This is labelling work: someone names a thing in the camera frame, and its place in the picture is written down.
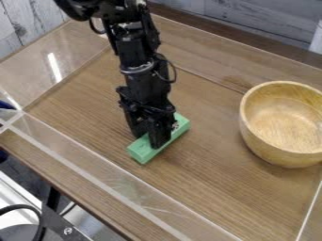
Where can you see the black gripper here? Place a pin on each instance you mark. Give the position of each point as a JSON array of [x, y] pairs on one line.
[[143, 99]]

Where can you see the green rectangular block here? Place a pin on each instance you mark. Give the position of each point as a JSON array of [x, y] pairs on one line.
[[159, 137]]

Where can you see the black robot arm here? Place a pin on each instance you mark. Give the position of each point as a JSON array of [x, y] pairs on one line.
[[127, 26]]

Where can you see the wooden brown bowl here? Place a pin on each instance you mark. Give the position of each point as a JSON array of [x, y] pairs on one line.
[[281, 123]]

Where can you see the clear acrylic tray wall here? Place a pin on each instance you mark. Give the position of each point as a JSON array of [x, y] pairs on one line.
[[206, 190]]

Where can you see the black metal bracket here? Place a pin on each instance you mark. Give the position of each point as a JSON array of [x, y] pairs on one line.
[[54, 223]]

